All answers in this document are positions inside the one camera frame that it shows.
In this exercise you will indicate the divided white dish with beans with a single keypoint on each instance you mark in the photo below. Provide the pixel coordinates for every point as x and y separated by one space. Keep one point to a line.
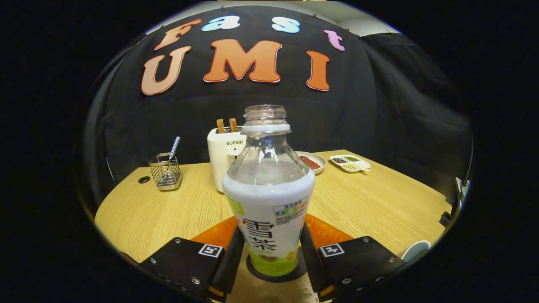
349 164

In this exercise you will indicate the dark brown round coaster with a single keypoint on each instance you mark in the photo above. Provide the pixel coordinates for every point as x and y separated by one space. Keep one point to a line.
278 279

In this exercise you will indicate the brown toast slice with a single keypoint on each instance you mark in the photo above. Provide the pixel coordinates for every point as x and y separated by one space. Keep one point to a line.
220 126
233 125

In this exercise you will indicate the white toaster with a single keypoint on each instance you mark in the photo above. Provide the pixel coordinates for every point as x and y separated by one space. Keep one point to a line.
219 164

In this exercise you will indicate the checked straw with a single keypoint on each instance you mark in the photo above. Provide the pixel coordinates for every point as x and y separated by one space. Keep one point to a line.
174 145

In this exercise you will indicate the white cup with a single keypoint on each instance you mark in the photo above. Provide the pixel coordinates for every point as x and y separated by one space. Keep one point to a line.
414 250

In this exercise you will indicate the clear plastic juice bottle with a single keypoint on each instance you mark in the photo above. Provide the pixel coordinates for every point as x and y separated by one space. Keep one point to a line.
269 202

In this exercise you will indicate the wooden table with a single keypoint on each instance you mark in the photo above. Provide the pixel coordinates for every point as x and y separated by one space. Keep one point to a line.
370 206

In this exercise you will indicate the round plate with brown food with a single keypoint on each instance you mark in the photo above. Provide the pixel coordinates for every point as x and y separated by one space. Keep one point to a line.
313 163

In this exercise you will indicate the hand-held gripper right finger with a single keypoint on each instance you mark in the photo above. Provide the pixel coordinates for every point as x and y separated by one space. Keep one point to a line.
311 265

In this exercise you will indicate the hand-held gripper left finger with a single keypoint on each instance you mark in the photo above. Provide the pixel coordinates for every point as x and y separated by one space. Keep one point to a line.
229 265

